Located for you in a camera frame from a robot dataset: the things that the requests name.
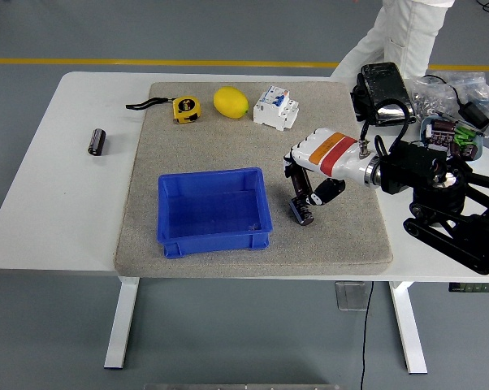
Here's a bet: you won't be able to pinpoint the grey-brown mat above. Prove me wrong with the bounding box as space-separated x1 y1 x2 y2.
113 80 395 280

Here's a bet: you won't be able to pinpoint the yellow lemon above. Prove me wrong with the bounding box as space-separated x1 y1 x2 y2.
213 86 250 119

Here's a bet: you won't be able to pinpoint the black glossy device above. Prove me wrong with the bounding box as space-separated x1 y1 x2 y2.
352 62 418 126

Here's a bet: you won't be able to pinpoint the yellow tape measure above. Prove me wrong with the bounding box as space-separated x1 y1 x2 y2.
125 95 202 125

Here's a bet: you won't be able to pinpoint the silver box under table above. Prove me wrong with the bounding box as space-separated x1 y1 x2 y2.
335 280 368 312

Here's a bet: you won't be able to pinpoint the green terminal blocks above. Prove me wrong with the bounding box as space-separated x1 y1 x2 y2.
453 126 478 148

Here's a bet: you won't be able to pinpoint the black pen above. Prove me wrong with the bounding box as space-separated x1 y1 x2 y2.
434 110 489 141

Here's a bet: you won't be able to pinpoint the black power adapter with cord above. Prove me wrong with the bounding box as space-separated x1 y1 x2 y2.
422 74 489 130

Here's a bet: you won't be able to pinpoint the blue plastic box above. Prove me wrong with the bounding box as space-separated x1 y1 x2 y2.
157 167 274 260

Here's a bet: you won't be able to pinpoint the white circuit breaker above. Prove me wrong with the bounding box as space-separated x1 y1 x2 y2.
252 84 301 132

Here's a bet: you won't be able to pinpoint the person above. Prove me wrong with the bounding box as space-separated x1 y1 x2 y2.
329 0 457 80

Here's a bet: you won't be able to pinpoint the clear plastic bag of screws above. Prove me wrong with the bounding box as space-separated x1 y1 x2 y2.
405 71 489 123

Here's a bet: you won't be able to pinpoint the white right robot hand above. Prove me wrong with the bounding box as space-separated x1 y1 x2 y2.
283 128 374 209

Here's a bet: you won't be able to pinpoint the white table leg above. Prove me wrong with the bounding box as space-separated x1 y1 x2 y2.
103 276 141 371
388 280 428 375

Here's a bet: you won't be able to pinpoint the light blue parts tray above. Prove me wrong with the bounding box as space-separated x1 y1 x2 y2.
419 115 486 163

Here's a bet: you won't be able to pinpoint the black cylindrical battery grey print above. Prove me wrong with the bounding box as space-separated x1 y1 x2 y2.
288 196 315 227

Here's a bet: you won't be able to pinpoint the table height control panel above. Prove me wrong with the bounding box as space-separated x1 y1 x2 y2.
448 282 489 293

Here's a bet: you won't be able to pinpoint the black hanging cable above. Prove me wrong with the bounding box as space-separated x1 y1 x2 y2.
360 281 375 390

